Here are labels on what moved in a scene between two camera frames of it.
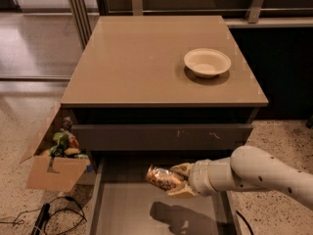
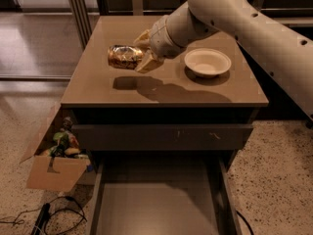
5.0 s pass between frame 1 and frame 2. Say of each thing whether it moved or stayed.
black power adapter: stayed
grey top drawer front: stayed
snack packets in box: stayed
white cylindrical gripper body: moved
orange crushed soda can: moved
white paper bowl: stayed
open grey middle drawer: stayed
